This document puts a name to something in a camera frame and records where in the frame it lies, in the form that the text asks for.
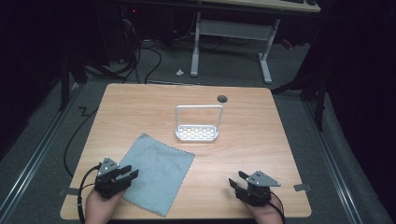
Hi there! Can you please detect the bundle of black cables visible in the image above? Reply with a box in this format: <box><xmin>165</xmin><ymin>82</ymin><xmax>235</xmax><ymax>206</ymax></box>
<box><xmin>120</xmin><ymin>17</ymin><xmax>163</xmax><ymax>85</ymax></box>

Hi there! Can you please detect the grey cloth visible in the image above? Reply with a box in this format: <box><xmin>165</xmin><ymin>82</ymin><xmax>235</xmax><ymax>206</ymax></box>
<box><xmin>117</xmin><ymin>133</ymin><xmax>196</xmax><ymax>218</ymax></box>

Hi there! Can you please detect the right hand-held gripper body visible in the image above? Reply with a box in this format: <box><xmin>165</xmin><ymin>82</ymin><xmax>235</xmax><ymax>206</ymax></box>
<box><xmin>234</xmin><ymin>170</ymin><xmax>282</xmax><ymax>207</ymax></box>

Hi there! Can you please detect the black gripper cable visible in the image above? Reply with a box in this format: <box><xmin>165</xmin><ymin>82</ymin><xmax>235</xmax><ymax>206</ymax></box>
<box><xmin>77</xmin><ymin>163</ymin><xmax>103</xmax><ymax>224</ymax></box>
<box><xmin>268</xmin><ymin>189</ymin><xmax>286</xmax><ymax>224</ymax></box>

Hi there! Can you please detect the person's right hand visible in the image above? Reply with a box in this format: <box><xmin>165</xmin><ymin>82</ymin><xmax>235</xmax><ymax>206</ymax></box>
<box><xmin>245</xmin><ymin>199</ymin><xmax>285</xmax><ymax>224</ymax></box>

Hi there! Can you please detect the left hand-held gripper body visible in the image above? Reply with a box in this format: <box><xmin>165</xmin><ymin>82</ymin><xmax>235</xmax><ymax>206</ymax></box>
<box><xmin>93</xmin><ymin>157</ymin><xmax>126</xmax><ymax>200</ymax></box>

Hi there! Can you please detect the black floor cable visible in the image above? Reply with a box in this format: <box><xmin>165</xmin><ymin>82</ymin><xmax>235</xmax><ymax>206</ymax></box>
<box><xmin>63</xmin><ymin>106</ymin><xmax>101</xmax><ymax>179</ymax></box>

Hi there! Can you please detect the black metal stand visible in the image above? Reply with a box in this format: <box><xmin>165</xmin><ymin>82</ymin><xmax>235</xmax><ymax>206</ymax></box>
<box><xmin>58</xmin><ymin>55</ymin><xmax>89</xmax><ymax>112</ymax></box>
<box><xmin>270</xmin><ymin>73</ymin><xmax>329</xmax><ymax>133</ymax></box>

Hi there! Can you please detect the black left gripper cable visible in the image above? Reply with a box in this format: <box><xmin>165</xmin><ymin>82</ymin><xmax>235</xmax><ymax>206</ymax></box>
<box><xmin>77</xmin><ymin>163</ymin><xmax>103</xmax><ymax>224</ymax></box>

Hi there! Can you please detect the white metal rack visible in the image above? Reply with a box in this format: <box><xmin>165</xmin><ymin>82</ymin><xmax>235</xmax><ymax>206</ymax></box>
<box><xmin>174</xmin><ymin>105</ymin><xmax>225</xmax><ymax>143</ymax></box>

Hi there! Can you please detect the metal floor rail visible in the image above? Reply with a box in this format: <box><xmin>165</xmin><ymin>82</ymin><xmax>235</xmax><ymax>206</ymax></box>
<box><xmin>302</xmin><ymin>102</ymin><xmax>364</xmax><ymax>224</ymax></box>
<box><xmin>0</xmin><ymin>83</ymin><xmax>82</xmax><ymax>218</ymax></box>

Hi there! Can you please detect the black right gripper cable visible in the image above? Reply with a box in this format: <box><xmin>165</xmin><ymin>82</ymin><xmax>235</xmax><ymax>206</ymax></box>
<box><xmin>268</xmin><ymin>189</ymin><xmax>286</xmax><ymax>224</ymax></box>

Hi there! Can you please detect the white-legged desk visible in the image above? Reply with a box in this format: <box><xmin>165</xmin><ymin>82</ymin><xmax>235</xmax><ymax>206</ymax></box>
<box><xmin>120</xmin><ymin>0</ymin><xmax>321</xmax><ymax>85</ymax></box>

